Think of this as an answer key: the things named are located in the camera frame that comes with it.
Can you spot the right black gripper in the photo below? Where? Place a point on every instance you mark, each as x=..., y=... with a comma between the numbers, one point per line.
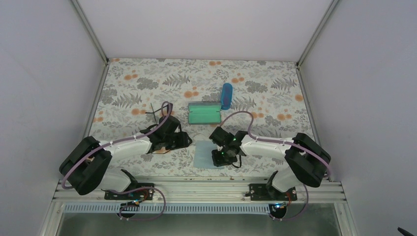
x=217, y=161

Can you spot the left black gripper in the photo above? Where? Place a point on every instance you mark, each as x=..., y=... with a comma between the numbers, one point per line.
x=182, y=142

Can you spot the light blue cleaning cloth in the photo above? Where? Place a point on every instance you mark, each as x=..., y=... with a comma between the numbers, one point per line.
x=202, y=157

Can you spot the grey glasses case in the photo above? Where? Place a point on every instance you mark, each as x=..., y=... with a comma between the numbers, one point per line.
x=204, y=113

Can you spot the blue translucent glasses case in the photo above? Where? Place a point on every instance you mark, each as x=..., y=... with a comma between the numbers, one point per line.
x=226, y=96

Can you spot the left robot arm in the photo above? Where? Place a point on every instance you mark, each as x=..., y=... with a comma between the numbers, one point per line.
x=87, y=167

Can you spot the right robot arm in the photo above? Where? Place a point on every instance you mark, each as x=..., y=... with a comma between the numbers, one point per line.
x=307, y=161

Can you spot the black sunglasses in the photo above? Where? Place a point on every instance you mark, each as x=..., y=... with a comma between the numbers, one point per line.
x=155, y=116

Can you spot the floral table mat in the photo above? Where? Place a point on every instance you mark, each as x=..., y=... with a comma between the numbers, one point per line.
x=266, y=94

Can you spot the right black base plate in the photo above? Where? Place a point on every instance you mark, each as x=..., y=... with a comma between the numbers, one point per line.
x=260, y=192

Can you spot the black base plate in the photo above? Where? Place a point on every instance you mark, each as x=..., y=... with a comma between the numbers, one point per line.
x=260, y=192
x=139, y=195

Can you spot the aluminium mounting rail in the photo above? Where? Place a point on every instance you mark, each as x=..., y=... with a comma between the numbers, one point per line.
x=230, y=190

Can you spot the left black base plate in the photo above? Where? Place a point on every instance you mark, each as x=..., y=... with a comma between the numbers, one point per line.
x=139, y=195

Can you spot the white slotted cable duct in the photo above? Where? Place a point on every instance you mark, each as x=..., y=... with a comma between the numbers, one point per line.
x=174, y=208

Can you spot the right aluminium frame post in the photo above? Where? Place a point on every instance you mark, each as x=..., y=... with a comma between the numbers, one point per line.
x=328, y=13

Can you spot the aluminium frame post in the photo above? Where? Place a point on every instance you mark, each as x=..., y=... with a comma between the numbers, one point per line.
x=328, y=13
x=90, y=31

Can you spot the left aluminium frame post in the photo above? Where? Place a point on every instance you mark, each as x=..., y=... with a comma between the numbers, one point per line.
x=90, y=31

